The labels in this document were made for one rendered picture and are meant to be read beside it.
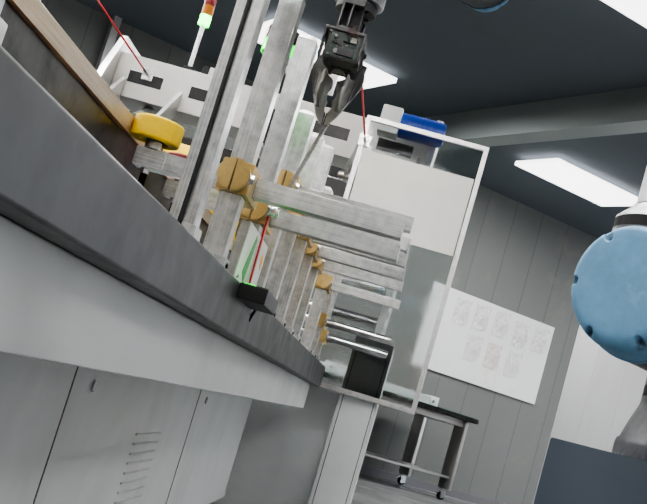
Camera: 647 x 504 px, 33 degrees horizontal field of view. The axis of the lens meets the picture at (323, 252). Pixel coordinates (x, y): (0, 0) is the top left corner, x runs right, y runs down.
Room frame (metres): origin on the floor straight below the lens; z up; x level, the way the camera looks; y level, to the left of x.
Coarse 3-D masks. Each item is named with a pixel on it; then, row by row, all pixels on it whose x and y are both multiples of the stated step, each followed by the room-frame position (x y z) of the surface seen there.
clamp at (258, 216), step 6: (258, 204) 1.84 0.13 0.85; (264, 204) 1.83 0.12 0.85; (246, 210) 1.84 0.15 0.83; (252, 210) 1.84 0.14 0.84; (258, 210) 1.84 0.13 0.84; (264, 210) 1.83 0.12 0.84; (240, 216) 1.86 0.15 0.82; (246, 216) 1.84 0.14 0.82; (252, 216) 1.84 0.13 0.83; (258, 216) 1.84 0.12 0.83; (264, 216) 1.85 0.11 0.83; (258, 222) 1.86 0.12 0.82; (264, 222) 1.85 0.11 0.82; (270, 228) 1.94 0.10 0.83; (270, 234) 1.96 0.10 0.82
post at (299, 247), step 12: (324, 144) 2.62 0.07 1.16; (324, 156) 2.61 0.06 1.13; (324, 168) 2.61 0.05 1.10; (324, 180) 2.61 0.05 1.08; (300, 240) 2.61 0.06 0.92; (300, 252) 2.61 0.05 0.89; (288, 264) 2.61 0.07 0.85; (300, 264) 2.63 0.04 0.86; (288, 276) 2.61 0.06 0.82; (288, 288) 2.61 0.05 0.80; (288, 300) 2.61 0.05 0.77; (276, 312) 2.61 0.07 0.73
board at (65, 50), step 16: (16, 0) 1.15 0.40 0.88; (32, 0) 1.18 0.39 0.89; (32, 16) 1.20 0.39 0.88; (48, 16) 1.24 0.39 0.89; (48, 32) 1.25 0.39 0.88; (64, 32) 1.30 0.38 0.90; (64, 48) 1.32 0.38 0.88; (64, 64) 1.35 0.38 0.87; (80, 64) 1.39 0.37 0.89; (80, 80) 1.42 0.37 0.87; (96, 80) 1.46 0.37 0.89; (96, 96) 1.49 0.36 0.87; (112, 96) 1.55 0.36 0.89; (112, 112) 1.57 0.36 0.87; (128, 112) 1.64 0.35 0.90; (128, 128) 1.67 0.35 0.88; (144, 144) 1.78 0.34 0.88; (208, 224) 2.48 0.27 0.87
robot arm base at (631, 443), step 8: (640, 408) 1.42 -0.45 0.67; (632, 416) 1.43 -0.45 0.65; (640, 416) 1.40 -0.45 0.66; (632, 424) 1.41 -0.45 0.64; (640, 424) 1.39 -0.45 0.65; (624, 432) 1.41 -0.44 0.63; (632, 432) 1.39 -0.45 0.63; (640, 432) 1.38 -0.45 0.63; (616, 440) 1.43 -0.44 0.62; (624, 440) 1.40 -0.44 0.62; (632, 440) 1.39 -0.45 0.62; (640, 440) 1.37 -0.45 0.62; (616, 448) 1.42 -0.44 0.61; (624, 448) 1.40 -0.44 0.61; (632, 448) 1.38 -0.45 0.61; (640, 448) 1.37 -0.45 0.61; (632, 456) 1.38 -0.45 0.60; (640, 456) 1.37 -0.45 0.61
